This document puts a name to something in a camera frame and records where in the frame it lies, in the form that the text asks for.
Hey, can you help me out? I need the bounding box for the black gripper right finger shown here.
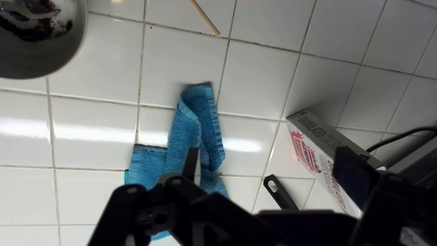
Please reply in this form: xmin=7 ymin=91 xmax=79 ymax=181
xmin=333 ymin=146 xmax=437 ymax=246

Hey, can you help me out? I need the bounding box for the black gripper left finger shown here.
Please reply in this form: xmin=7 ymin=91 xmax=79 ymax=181
xmin=87 ymin=147 xmax=256 ymax=246

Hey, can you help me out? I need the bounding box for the blue terry cloth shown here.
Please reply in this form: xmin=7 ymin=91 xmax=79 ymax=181
xmin=123 ymin=80 xmax=229 ymax=241

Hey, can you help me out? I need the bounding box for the white pink carton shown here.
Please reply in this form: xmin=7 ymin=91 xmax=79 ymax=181
xmin=285 ymin=107 xmax=388 ymax=218

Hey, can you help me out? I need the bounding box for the grey ceramic bowl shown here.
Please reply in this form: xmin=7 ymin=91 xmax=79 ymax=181
xmin=0 ymin=0 xmax=87 ymax=79

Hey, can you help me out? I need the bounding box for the thin wooden stick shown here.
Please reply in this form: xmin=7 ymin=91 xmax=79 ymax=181
xmin=190 ymin=0 xmax=221 ymax=38

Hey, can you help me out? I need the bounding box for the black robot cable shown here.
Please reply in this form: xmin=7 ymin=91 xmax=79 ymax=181
xmin=366 ymin=125 xmax=437 ymax=154

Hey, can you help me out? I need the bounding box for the small black handled tool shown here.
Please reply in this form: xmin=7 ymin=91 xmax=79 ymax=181
xmin=262 ymin=173 xmax=299 ymax=211

